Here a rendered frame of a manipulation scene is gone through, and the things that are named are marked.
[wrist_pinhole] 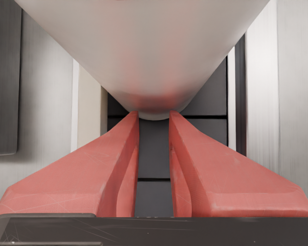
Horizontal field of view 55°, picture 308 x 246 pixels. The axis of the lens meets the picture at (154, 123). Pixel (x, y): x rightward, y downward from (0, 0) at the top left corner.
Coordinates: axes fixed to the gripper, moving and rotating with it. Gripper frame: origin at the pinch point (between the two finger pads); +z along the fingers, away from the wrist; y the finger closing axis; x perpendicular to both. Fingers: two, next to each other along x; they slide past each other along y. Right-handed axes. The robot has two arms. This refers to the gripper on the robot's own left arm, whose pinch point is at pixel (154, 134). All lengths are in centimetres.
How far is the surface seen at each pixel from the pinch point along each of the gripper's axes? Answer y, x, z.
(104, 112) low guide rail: 2.6, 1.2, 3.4
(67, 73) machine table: 6.9, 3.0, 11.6
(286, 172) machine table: -10.2, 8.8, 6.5
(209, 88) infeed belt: -3.4, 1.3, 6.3
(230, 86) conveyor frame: -4.7, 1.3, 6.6
